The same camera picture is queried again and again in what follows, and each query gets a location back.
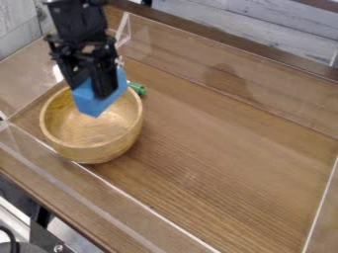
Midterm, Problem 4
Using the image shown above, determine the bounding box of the black cable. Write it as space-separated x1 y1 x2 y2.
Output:
0 225 21 253

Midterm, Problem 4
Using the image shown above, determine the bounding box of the blue rectangular block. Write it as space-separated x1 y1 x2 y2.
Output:
70 67 128 118

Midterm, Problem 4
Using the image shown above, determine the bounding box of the clear acrylic corner bracket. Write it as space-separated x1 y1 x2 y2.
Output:
108 12 130 48

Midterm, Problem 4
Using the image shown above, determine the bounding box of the black metal table frame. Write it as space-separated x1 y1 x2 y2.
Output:
0 175 74 253

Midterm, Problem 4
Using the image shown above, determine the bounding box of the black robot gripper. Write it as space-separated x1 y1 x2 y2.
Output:
42 0 117 99

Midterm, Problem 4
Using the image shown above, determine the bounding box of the brown wooden bowl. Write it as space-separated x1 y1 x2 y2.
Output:
38 88 144 164

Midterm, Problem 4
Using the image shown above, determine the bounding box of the white green marker pen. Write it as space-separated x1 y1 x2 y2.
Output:
128 82 147 96

